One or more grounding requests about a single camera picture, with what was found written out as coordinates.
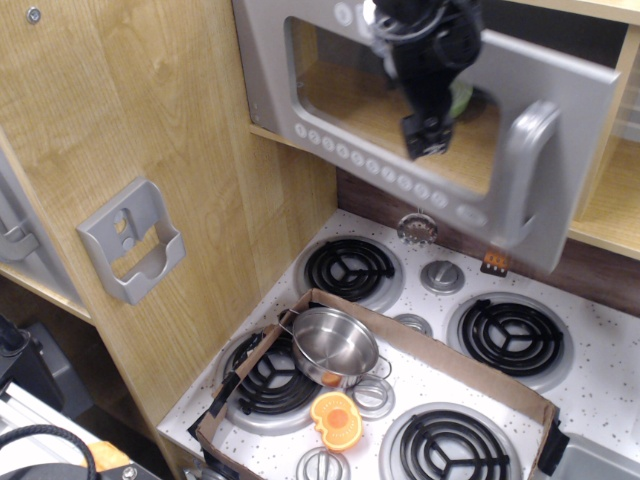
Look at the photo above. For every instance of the orange hanging utensil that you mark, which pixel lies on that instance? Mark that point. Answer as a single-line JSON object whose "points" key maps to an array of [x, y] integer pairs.
{"points": [[496, 263]]}

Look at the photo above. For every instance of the grey stove knob back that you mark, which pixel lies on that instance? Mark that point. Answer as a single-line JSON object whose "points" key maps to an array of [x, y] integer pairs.
{"points": [[442, 277]]}

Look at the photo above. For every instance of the back left stove burner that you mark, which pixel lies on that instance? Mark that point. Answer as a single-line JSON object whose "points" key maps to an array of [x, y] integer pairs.
{"points": [[358, 269]]}

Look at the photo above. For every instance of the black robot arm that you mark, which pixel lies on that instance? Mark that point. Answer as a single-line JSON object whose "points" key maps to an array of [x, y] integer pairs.
{"points": [[425, 46]]}

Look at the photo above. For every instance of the front left stove burner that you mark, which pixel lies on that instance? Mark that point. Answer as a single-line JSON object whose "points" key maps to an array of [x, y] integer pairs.
{"points": [[275, 397]]}

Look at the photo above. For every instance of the grey stove knob centre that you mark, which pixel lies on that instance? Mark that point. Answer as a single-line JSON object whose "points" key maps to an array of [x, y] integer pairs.
{"points": [[373, 396]]}

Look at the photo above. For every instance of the grey toy microwave door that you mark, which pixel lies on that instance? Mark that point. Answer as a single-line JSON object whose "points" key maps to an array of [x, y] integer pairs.
{"points": [[527, 121]]}

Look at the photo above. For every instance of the grey stove knob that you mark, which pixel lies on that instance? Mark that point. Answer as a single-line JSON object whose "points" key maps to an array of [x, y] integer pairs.
{"points": [[442, 277], [373, 396], [415, 322], [321, 464]]}

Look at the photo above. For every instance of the back right stove burner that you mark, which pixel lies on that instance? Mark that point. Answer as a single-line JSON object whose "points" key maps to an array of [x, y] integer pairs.
{"points": [[516, 335]]}

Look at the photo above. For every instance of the stove burner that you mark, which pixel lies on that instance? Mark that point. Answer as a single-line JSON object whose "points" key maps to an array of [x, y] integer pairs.
{"points": [[516, 335], [443, 440], [358, 269], [275, 397]]}

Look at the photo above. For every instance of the grey wall phone holder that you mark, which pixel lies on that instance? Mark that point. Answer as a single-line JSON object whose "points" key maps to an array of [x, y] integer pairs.
{"points": [[113, 230]]}

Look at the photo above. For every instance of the hanging metal strainer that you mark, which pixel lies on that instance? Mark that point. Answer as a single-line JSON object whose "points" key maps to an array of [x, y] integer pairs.
{"points": [[417, 228]]}

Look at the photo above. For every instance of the front right stove burner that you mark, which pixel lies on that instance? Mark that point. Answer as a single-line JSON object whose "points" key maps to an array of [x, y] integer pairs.
{"points": [[443, 440]]}

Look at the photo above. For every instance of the orange plastic toy slice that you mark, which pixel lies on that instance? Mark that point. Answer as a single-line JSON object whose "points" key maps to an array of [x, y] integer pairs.
{"points": [[338, 421]]}

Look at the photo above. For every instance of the brown cardboard tray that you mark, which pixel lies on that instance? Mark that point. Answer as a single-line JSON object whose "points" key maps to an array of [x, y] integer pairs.
{"points": [[424, 370]]}

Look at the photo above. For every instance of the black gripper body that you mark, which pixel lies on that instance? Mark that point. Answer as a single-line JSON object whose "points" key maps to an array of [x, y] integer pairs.
{"points": [[429, 128]]}

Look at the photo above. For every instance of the grey stove knob front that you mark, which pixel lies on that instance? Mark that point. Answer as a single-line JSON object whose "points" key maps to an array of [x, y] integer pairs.
{"points": [[321, 464]]}

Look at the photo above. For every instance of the stainless steel pot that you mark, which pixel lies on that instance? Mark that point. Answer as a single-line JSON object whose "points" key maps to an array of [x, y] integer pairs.
{"points": [[331, 347]]}

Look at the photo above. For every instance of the grey cabinet door handle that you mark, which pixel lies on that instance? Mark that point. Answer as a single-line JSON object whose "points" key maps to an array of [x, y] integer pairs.
{"points": [[17, 239]]}

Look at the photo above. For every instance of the grey stove knob middle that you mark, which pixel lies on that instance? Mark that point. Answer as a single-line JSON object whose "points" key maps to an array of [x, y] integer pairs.
{"points": [[415, 322]]}

